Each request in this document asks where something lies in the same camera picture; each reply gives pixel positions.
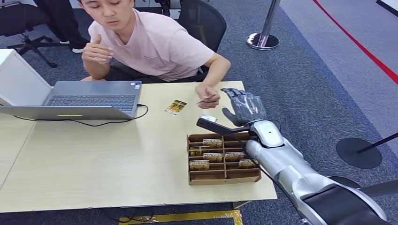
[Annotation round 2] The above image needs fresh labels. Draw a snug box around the black laptop cable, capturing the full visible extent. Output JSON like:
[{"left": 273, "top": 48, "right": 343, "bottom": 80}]
[{"left": 12, "top": 104, "right": 149, "bottom": 128}]

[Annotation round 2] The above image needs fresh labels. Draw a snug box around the black camera bracket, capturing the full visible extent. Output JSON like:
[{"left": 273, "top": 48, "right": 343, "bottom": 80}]
[{"left": 196, "top": 117, "right": 259, "bottom": 137}]

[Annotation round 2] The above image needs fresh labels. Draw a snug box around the brown cardboard card tray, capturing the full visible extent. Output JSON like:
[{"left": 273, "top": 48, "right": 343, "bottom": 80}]
[{"left": 186, "top": 131, "right": 263, "bottom": 186}]

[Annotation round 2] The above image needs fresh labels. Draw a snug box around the black mesh office chair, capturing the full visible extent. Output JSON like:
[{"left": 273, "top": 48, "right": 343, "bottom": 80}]
[{"left": 176, "top": 0, "right": 228, "bottom": 75}]

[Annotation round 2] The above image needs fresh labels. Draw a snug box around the black floor cable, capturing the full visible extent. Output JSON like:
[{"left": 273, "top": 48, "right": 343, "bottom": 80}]
[{"left": 101, "top": 209, "right": 155, "bottom": 225}]

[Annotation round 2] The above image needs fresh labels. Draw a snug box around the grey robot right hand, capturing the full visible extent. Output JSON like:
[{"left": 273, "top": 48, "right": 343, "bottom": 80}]
[{"left": 220, "top": 87, "right": 268, "bottom": 128}]

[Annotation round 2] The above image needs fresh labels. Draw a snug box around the black swivel office chair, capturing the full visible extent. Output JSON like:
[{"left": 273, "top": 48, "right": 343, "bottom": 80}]
[{"left": 0, "top": 0, "right": 69, "bottom": 68}]

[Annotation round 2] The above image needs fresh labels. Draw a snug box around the black round stand base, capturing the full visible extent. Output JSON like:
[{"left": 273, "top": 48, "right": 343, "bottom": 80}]
[{"left": 335, "top": 131, "right": 398, "bottom": 170}]

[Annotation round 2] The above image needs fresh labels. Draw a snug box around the gold patterned card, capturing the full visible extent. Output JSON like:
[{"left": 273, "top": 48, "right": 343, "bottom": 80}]
[
  {"left": 189, "top": 145, "right": 211, "bottom": 157},
  {"left": 203, "top": 152, "right": 224, "bottom": 163},
  {"left": 224, "top": 151, "right": 246, "bottom": 162},
  {"left": 189, "top": 159, "right": 210, "bottom": 172},
  {"left": 202, "top": 138, "right": 223, "bottom": 149},
  {"left": 237, "top": 158, "right": 259, "bottom": 170},
  {"left": 165, "top": 99, "right": 188, "bottom": 116}
]

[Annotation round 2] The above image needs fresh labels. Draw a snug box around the standing person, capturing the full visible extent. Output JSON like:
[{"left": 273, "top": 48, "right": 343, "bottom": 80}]
[{"left": 33, "top": 0, "right": 90, "bottom": 54}]

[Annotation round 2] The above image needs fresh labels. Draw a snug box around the white cabinet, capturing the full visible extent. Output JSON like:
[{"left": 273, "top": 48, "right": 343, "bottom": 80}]
[{"left": 0, "top": 48, "right": 53, "bottom": 107}]

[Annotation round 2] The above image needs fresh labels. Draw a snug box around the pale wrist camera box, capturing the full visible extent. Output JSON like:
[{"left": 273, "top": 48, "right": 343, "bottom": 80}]
[{"left": 200, "top": 113, "right": 219, "bottom": 124}]

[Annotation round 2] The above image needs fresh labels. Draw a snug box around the person's left hand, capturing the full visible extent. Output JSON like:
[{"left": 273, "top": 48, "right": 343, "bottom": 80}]
[{"left": 195, "top": 84, "right": 221, "bottom": 110}]

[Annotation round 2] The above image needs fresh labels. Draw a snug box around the person's right hand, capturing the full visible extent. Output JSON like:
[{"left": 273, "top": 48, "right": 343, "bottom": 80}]
[{"left": 81, "top": 33, "right": 114, "bottom": 65}]

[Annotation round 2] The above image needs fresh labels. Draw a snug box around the chrome stanchion post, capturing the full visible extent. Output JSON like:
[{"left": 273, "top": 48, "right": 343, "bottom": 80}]
[{"left": 245, "top": 0, "right": 281, "bottom": 51}]

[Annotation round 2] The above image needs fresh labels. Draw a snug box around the grey laptop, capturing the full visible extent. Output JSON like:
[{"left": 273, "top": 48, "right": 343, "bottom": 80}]
[{"left": 0, "top": 80, "right": 143, "bottom": 121}]

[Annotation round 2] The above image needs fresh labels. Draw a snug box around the yellow floor tape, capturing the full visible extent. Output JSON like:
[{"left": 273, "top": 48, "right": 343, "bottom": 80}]
[{"left": 118, "top": 210, "right": 244, "bottom": 225}]

